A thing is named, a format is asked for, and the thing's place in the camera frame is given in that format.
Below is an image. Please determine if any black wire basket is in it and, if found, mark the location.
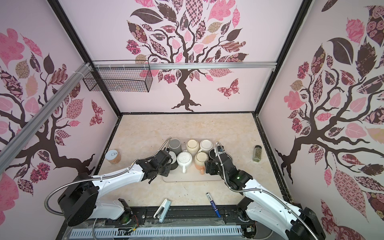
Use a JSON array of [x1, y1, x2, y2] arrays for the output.
[[83, 61, 154, 93]]

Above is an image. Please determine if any peach orange mug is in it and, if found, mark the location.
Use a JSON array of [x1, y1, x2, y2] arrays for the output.
[[194, 152, 209, 175]]

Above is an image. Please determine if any cream mug back middle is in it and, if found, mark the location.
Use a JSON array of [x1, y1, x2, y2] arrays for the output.
[[186, 139, 200, 157]]

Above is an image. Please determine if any black mug white base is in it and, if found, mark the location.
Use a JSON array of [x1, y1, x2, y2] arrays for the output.
[[169, 151, 179, 171]]

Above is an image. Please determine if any white stapler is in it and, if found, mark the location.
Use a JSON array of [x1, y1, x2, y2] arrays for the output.
[[154, 199, 171, 223]]

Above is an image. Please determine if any black base frame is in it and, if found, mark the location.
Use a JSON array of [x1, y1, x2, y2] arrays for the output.
[[55, 203, 316, 240]]

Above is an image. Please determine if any orange tin can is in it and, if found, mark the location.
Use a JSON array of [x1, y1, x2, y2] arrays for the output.
[[105, 149, 121, 165]]

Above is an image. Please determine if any white slotted cable duct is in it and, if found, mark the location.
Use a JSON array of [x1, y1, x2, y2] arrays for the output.
[[68, 226, 243, 240]]

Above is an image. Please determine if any aluminium rail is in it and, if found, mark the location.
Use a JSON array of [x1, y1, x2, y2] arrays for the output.
[[1, 63, 91, 173], [94, 62, 277, 70]]

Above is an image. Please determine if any blue marker pen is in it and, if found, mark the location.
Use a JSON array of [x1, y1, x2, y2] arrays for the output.
[[206, 193, 221, 218]]

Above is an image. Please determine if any grey mug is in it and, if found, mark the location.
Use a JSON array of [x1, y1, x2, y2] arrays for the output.
[[169, 139, 183, 156]]

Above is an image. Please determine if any left aluminium rail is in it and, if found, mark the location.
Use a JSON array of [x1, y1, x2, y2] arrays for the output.
[[1, 63, 91, 173]]

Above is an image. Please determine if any glass spice jar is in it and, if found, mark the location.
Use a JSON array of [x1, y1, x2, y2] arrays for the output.
[[253, 145, 263, 163]]

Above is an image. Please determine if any back aluminium rail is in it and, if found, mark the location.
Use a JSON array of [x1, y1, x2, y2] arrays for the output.
[[94, 62, 277, 70]]

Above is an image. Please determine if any black mug upright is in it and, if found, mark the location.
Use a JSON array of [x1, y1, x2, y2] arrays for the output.
[[209, 149, 217, 161]]

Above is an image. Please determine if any translucent plastic tray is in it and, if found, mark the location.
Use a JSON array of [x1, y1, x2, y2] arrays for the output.
[[162, 158, 222, 183]]

